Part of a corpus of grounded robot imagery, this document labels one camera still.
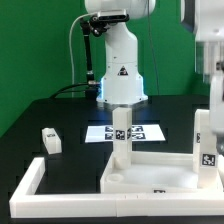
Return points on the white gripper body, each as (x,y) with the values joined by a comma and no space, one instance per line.
(217,105)

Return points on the white desk top tray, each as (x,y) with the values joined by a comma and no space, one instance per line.
(154,172)

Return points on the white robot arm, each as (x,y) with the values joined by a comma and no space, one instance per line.
(121,83)

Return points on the fiducial marker sheet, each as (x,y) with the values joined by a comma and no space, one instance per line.
(104,133)

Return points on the white L-shaped fence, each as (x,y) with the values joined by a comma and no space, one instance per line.
(24,203)

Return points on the black grey camera on stand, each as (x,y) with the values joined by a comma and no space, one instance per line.
(111,16)

